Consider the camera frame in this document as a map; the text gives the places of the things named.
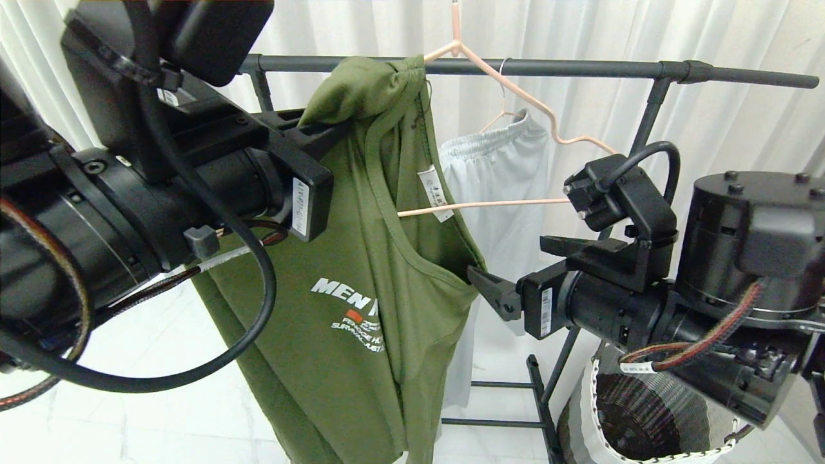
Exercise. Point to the pale grey shorts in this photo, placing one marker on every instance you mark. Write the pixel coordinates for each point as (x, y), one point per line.
(509, 174)

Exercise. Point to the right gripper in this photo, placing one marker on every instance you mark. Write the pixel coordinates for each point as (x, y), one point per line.
(606, 309)

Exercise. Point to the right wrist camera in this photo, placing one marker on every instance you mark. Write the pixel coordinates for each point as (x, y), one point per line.
(625, 200)

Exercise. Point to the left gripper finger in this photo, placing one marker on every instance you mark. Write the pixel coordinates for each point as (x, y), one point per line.
(316, 136)

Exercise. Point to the white laundry basket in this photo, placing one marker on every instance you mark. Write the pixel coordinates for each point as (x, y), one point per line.
(644, 412)

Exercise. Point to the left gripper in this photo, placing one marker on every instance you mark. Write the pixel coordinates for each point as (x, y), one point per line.
(129, 225)

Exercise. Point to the black clothes rack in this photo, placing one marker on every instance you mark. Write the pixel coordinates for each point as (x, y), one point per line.
(580, 67)

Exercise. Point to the pink clothes hanger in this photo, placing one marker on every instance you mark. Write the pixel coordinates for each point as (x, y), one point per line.
(457, 26)
(503, 77)

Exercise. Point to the green garment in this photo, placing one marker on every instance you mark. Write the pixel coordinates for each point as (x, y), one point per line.
(322, 225)

